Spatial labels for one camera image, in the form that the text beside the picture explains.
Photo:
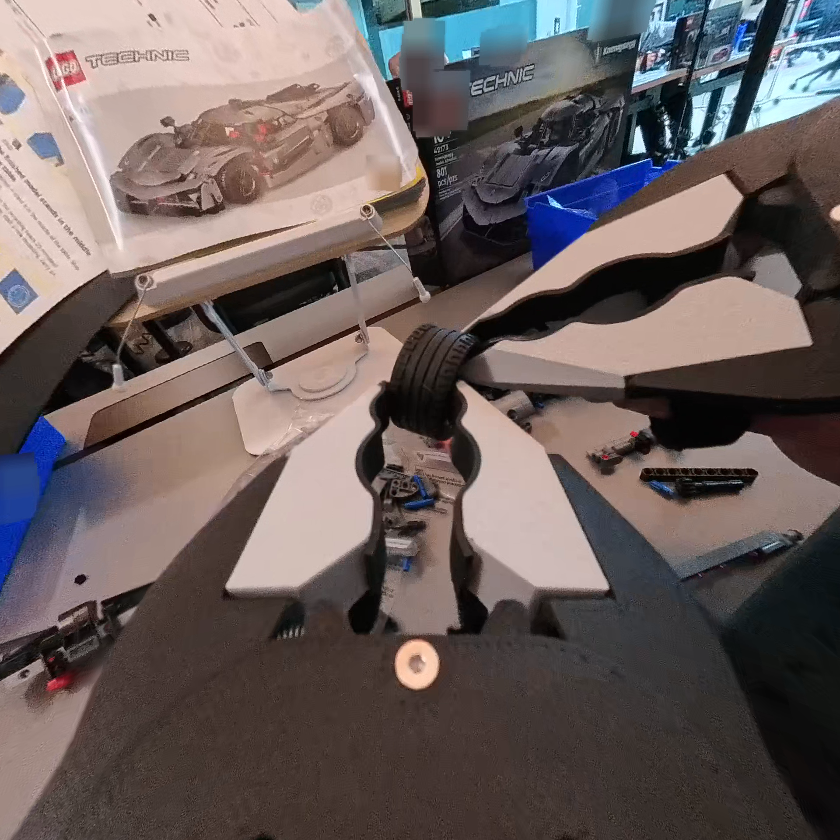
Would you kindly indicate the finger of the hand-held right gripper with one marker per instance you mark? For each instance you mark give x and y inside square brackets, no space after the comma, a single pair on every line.
[643,229]
[709,328]

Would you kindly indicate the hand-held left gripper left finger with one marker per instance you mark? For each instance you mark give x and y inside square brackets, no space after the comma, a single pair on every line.
[302,525]

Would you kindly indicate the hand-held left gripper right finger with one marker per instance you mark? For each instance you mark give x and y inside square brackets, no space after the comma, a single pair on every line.
[538,525]

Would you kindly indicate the large toy brick car model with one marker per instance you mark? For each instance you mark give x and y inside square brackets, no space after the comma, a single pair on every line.
[518,407]

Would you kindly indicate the small black toy tyre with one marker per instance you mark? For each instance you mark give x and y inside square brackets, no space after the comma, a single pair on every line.
[426,380]

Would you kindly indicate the dark toy set box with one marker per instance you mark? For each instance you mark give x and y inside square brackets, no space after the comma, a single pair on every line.
[525,184]

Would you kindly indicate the blue plastic bin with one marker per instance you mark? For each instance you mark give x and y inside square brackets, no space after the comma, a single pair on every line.
[571,216]

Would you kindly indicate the small grey black brick assembly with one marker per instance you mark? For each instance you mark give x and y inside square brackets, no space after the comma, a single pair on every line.
[623,449]

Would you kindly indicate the clear bag with warning print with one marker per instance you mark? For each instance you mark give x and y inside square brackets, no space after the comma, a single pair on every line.
[420,525]

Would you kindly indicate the white book stand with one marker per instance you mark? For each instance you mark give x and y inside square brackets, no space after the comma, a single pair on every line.
[262,407]

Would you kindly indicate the blue brick pin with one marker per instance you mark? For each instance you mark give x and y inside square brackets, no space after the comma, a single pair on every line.
[661,489]

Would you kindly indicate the black metal pole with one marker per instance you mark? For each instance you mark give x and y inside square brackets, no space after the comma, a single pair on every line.
[754,65]

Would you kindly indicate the long black brick beam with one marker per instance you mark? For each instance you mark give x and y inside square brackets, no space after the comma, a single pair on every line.
[699,474]

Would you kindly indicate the black brick axle connector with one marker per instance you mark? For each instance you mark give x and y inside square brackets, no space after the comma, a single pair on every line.
[709,487]

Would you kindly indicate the flat brick assembly grey blade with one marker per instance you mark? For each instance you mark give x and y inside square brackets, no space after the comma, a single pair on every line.
[65,643]

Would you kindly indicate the printed instruction sheet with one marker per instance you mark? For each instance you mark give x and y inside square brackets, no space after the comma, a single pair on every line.
[39,229]

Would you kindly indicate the building manual in plastic sleeve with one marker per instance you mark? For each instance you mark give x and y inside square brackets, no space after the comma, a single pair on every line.
[229,131]

